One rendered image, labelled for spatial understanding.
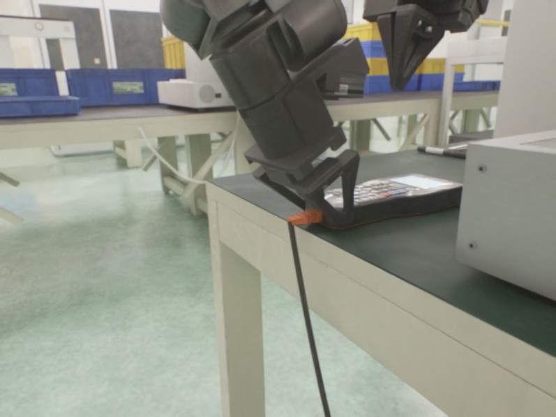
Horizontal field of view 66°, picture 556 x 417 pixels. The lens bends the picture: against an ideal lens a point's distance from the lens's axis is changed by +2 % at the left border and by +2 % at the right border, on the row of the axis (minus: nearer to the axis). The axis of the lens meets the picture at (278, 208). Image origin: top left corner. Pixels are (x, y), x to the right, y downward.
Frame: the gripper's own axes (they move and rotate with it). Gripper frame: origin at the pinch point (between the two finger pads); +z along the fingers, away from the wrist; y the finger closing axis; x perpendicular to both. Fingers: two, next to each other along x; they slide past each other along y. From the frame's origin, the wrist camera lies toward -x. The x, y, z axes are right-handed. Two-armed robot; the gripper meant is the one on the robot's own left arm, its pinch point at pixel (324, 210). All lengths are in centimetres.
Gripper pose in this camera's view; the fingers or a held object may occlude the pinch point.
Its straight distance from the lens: 46.9
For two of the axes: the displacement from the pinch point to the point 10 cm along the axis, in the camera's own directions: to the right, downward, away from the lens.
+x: -7.3, 6.2, -2.7
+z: 4.5, 7.4, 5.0
